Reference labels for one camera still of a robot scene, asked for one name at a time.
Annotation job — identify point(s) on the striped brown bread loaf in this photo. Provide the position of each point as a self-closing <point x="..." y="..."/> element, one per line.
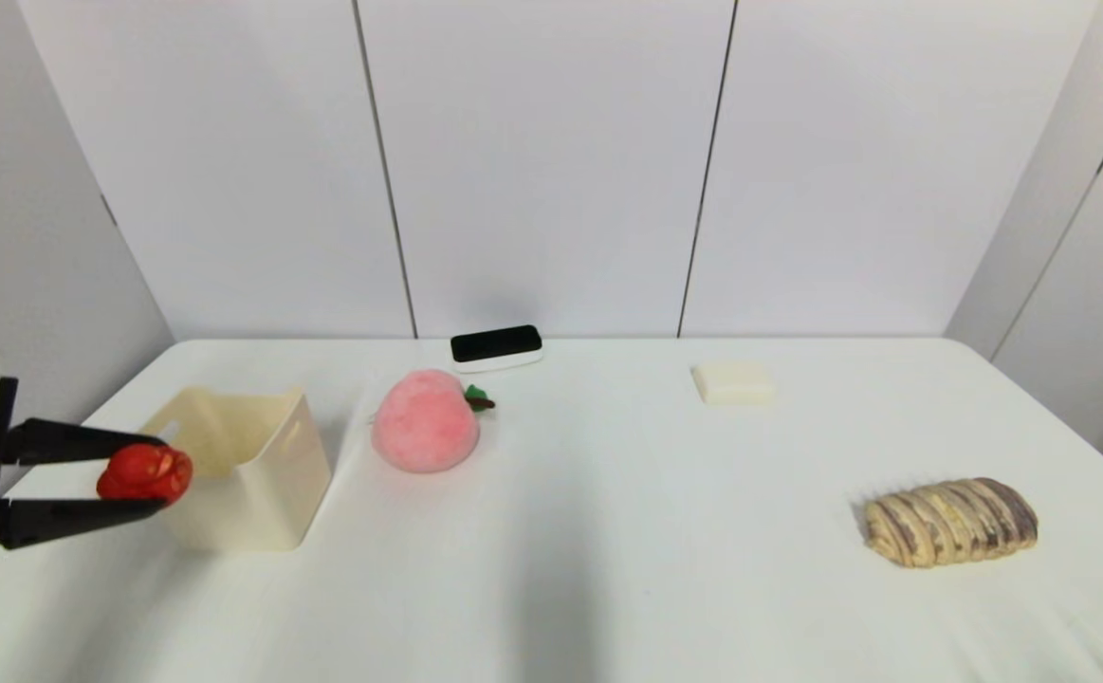
<point x="951" y="521"/>

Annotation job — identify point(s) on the pink plush peach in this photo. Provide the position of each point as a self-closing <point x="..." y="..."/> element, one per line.
<point x="423" y="425"/>

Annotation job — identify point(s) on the red rubber duck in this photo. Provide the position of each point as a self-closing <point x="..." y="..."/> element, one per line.
<point x="145" y="473"/>

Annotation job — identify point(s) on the black device on white base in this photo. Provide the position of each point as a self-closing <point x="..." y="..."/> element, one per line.
<point x="496" y="343"/>

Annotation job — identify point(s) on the cream rectangular block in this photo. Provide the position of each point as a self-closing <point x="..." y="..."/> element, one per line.
<point x="733" y="382"/>

